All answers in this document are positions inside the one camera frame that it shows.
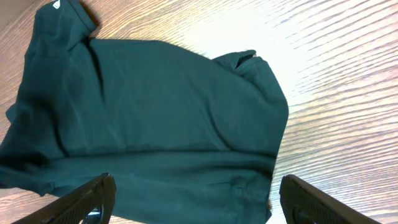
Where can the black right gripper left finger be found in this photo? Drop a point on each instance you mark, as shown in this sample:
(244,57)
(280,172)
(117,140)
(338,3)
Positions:
(91,203)

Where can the black t-shirt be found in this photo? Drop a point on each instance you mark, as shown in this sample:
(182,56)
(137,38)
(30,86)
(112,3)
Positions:
(187,139)

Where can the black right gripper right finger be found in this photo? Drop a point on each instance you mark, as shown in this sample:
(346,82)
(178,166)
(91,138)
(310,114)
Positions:
(303,203)

